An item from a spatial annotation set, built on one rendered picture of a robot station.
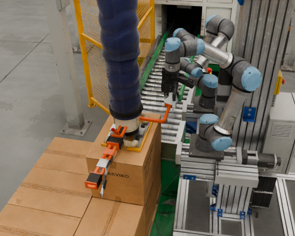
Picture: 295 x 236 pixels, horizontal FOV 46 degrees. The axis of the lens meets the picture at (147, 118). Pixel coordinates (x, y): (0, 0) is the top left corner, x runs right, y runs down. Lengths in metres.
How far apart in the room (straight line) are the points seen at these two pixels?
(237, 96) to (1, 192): 2.57
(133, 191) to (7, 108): 2.82
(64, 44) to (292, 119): 2.31
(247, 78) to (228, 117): 0.26
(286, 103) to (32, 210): 1.93
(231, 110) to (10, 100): 3.63
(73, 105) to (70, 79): 0.34
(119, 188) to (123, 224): 0.24
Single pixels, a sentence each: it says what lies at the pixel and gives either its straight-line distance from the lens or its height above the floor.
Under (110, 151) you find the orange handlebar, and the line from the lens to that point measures 2.18.
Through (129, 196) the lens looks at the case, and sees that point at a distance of 2.53.
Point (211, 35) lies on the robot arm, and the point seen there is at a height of 1.54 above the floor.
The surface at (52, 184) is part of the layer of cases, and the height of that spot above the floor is 0.54.
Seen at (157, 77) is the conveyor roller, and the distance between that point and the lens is 4.04.
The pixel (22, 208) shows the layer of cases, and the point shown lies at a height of 0.54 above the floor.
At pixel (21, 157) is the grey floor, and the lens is 4.02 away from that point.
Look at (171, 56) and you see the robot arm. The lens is 1.64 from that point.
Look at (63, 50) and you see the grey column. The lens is 3.67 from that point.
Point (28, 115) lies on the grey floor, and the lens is 4.64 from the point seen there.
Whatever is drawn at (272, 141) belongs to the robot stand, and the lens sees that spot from 2.41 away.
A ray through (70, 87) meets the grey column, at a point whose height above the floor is 0.60.
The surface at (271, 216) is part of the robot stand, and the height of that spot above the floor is 0.21.
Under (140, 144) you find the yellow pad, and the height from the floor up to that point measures 0.97.
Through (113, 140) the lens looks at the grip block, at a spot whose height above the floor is 1.09.
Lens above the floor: 2.52
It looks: 36 degrees down
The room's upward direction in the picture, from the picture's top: 2 degrees counter-clockwise
